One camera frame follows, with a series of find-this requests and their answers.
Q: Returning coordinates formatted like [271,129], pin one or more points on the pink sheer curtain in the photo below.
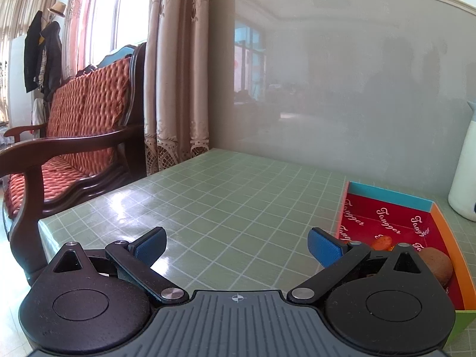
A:
[78,26]

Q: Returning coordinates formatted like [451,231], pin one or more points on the colourful cardboard box red inside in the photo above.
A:
[390,215]

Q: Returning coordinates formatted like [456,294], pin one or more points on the wooden sofa red cushions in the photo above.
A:
[81,119]

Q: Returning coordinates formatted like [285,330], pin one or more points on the white thermos jug grey lid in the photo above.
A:
[463,163]

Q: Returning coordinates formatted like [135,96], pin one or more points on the carrot piece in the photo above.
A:
[383,243]

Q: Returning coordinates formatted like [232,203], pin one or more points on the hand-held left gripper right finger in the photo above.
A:
[325,247]

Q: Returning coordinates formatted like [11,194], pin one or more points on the brown kiwi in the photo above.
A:
[438,266]

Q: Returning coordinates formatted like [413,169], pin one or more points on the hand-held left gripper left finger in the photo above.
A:
[150,247]

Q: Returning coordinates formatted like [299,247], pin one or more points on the straw hat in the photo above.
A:
[57,8]

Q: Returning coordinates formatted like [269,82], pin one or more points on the beige lace curtain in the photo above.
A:
[174,81]

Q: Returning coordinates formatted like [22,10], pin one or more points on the black jacket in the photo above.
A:
[31,52]

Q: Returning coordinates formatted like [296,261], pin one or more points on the window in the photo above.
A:
[119,18]

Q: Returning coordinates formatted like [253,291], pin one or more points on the dark jacket plaid lining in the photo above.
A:
[50,59]

